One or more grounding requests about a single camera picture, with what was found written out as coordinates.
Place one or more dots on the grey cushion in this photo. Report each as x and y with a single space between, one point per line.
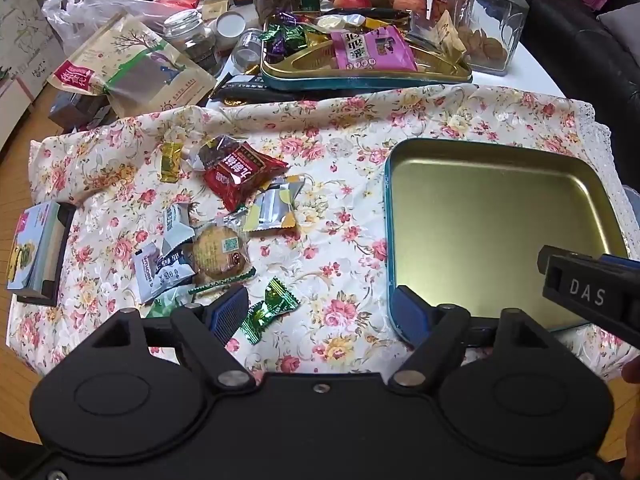
622 27

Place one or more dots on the large kraft paper bag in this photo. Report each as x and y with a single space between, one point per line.
145 85

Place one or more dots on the black flat packet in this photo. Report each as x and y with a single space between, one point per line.
245 88

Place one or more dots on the gold candy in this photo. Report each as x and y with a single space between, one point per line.
170 162

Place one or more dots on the floral tablecloth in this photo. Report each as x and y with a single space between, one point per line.
340 150

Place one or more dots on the grey cardboard box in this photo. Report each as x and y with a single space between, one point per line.
75 107

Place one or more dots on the round cookie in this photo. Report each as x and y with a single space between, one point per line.
220 252

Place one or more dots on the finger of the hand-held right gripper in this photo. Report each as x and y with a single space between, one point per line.
585 292

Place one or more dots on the black-lidded jar of nuts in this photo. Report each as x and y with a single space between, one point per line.
272 2

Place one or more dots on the pile of wrapped candies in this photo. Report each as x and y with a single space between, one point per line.
282 40

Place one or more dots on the white round cap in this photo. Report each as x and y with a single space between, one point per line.
230 25

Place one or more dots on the large glass jar of cookies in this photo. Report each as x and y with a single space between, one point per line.
492 20

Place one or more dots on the blue picture box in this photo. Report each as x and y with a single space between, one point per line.
30 250

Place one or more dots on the black sofa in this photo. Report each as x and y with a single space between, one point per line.
565 35

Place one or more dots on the white cabinet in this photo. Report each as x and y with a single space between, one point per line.
20 25

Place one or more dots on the clear packet of brown snack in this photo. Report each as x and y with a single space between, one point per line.
212 152

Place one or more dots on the glass jar with dark contents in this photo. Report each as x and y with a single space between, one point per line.
192 40

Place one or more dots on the white plastic bag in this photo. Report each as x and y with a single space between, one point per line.
90 7

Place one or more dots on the blue and white snack packet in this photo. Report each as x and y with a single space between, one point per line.
172 266

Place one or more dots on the silver and yellow snack packet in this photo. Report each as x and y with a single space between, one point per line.
272 207

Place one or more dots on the teal tin tray of sweets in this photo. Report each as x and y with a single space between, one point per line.
320 67

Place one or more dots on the small kraft paper packet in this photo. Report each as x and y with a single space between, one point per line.
449 37

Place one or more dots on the green candy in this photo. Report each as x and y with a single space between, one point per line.
267 310

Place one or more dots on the red snack packet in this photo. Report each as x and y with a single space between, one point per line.
240 175

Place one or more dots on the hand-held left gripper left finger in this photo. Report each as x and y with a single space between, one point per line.
229 312

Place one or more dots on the pale blue strip snack packet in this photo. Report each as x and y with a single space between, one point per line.
175 220

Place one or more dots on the pink snack packet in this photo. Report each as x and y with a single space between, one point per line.
372 49

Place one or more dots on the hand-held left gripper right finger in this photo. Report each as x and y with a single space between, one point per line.
407 312

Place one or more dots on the small clear jar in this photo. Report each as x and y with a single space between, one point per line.
247 46

